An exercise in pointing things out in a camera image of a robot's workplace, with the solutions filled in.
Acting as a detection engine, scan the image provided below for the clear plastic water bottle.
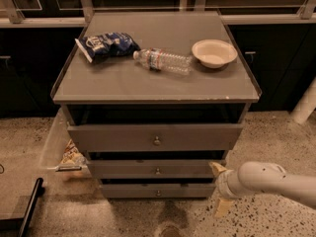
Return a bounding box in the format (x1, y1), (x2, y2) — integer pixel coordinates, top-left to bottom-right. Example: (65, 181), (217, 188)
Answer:
(133, 48), (192, 75)

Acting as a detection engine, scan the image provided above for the black metal bar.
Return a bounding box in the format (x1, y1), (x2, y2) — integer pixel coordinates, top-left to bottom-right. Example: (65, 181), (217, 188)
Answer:
(0, 178), (45, 237)

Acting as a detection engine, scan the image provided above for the metal railing shelf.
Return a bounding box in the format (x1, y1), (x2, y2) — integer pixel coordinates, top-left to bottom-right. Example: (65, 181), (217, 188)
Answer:
(0, 0), (316, 25)

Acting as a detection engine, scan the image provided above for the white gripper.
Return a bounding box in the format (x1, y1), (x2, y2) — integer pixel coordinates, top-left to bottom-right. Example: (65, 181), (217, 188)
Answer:
(209, 162), (246, 218)

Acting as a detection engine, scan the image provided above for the grey middle drawer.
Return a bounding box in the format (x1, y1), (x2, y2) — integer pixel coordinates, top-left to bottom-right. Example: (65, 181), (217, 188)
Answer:
(87, 160), (213, 179)

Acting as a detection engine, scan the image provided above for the blue chip bag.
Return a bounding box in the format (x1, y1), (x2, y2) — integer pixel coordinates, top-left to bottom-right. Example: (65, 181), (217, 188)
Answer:
(75, 32), (140, 63)

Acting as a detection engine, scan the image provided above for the grey bottom drawer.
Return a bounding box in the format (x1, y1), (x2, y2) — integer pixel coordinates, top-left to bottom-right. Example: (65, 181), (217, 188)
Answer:
(100, 184), (215, 198)

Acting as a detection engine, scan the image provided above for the grey drawer cabinet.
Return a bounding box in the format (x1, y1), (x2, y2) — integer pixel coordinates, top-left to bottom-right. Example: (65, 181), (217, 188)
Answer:
(49, 11), (263, 199)

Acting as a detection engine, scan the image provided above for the grey top drawer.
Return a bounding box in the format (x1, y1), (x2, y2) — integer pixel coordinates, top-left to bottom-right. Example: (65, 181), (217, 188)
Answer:
(68, 123), (242, 152)

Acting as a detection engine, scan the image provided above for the clear plastic storage bin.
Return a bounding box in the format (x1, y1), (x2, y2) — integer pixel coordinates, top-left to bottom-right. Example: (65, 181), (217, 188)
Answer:
(39, 109), (91, 181)

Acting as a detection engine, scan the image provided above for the grey drawer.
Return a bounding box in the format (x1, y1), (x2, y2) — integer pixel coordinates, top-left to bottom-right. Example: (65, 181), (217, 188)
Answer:
(100, 184), (215, 198)
(87, 160), (213, 179)
(68, 123), (242, 152)

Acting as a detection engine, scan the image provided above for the white paper bowl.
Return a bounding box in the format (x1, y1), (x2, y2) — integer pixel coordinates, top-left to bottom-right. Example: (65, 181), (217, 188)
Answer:
(192, 39), (238, 69)

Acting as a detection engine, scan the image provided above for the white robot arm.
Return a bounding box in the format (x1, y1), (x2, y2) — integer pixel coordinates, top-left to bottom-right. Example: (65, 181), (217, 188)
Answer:
(209, 161), (316, 218)

